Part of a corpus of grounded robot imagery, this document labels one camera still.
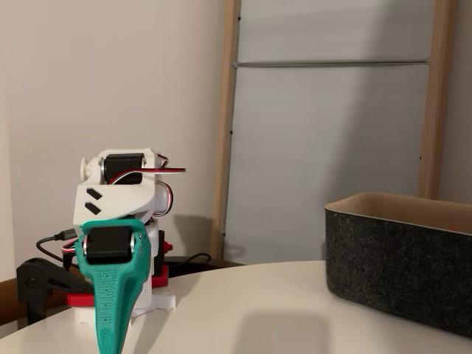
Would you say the dark grey felt box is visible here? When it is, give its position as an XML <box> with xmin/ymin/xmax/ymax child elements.
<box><xmin>324</xmin><ymin>191</ymin><xmax>472</xmax><ymax>339</ymax></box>

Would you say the black clamp with red pad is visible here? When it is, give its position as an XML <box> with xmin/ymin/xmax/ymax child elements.
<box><xmin>15</xmin><ymin>257</ymin><xmax>97</xmax><ymax>327</ymax></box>
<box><xmin>150</xmin><ymin>230</ymin><xmax>174</xmax><ymax>289</ymax></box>

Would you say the thin metal shelf rod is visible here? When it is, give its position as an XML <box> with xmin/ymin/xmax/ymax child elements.
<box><xmin>232</xmin><ymin>58</ymin><xmax>432</xmax><ymax>69</ymax></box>

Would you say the black power cable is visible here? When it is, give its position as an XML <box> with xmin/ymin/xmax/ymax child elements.
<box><xmin>164</xmin><ymin>252</ymin><xmax>213</xmax><ymax>268</ymax></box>

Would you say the black USB cable grey plug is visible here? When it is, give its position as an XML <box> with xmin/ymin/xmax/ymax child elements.
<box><xmin>35</xmin><ymin>228</ymin><xmax>80</xmax><ymax>274</ymax></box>

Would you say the red white black servo wire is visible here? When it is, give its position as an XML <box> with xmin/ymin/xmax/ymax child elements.
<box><xmin>108</xmin><ymin>156</ymin><xmax>187</xmax><ymax>184</ymax></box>
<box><xmin>154</xmin><ymin>182</ymin><xmax>174</xmax><ymax>217</ymax></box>

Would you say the light wooden shelf frame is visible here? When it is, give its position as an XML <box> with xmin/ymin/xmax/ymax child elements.
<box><xmin>209</xmin><ymin>0</ymin><xmax>458</xmax><ymax>261</ymax></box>

